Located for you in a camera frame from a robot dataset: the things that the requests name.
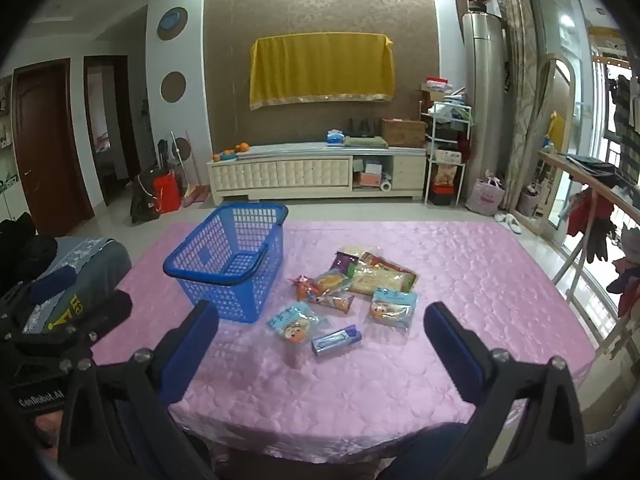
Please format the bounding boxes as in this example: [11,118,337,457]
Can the orange bread packet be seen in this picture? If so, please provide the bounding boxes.
[312,269,353,296]

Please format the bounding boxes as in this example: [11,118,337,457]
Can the round wall disc blue plate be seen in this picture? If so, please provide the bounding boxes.
[157,6,188,41]

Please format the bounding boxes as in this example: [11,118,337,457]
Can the bunch of oranges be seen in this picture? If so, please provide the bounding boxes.
[212,142,250,162]

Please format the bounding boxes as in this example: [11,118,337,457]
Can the black bag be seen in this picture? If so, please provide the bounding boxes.
[130,167,163,225]

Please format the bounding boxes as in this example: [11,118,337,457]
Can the blue purple wafer bar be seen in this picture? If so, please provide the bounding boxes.
[312,324,362,358]

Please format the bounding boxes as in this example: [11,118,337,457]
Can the silver standing air conditioner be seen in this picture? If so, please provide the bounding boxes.
[461,11,507,196]

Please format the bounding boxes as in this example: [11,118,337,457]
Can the white metal rack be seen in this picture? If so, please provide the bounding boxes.
[425,101,473,206]

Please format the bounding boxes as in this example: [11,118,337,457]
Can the red orange snack packet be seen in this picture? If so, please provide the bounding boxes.
[285,274,318,302]

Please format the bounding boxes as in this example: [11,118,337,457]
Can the dark wooden doorway frame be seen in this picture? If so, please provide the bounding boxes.
[82,55,142,206]

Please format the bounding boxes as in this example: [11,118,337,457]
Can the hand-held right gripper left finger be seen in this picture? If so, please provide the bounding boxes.
[57,300,221,480]

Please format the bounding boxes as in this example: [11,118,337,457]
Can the grey chair cover crown print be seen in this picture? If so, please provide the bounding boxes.
[0,235,133,341]

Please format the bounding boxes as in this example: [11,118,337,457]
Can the brown wooden door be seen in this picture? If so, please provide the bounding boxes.
[11,57,96,238]

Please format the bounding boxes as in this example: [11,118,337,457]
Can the clear cracker packet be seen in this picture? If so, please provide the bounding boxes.
[348,265,416,296]

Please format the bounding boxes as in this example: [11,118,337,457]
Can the brown cardboard box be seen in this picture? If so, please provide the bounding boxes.
[381,118,427,148]

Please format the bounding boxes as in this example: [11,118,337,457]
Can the purple snack packet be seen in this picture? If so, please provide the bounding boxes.
[328,251,360,276]

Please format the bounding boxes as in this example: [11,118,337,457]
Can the pink broom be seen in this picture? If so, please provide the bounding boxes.
[170,130,211,208]

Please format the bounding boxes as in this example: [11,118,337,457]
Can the yellow cloth cover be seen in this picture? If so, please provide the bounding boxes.
[249,33,396,111]

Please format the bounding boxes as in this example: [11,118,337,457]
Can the black router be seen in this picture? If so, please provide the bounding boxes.
[347,118,381,138]

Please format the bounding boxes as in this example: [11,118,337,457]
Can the blue plastic basket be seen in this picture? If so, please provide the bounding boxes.
[163,203,290,323]

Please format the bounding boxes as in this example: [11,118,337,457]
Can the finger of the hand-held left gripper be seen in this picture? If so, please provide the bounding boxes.
[12,289,134,350]
[0,267,78,333]

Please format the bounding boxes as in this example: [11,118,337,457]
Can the black clothing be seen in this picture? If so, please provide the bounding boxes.
[0,212,58,291]

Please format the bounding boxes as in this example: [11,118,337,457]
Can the arched standing mirror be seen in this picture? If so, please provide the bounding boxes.
[520,52,576,236]

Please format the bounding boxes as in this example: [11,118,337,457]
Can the brown round wall disc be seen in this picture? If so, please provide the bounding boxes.
[160,71,187,103]

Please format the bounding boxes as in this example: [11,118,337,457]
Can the small grey basket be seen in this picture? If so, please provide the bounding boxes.
[516,187,541,218]

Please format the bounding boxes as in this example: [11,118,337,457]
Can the pink tote bag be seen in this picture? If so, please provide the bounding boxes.
[466,170,506,217]

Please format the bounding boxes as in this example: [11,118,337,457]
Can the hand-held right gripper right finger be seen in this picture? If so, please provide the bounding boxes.
[424,301,588,480]

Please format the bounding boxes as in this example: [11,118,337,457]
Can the pink quilted tablecloth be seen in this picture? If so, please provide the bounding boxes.
[90,220,598,466]

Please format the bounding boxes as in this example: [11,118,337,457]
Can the wooden drying rack with clothes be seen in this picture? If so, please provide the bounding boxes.
[537,150,640,376]

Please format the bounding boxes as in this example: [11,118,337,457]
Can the red yellow snack bag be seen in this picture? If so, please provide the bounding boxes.
[360,251,418,286]

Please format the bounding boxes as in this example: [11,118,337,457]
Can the hanging clothes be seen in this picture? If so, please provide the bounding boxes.
[600,75,640,136]

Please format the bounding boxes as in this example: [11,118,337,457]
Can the colourful orange snack packet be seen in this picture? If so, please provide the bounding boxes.
[306,290,355,315]

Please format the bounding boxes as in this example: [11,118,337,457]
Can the patterned beige curtain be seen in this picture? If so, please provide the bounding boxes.
[490,0,538,211]

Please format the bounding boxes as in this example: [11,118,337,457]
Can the cake packet with blue header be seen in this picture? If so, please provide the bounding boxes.
[266,302,321,347]

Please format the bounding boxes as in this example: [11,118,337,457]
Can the white television cabinet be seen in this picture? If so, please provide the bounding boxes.
[206,142,429,206]

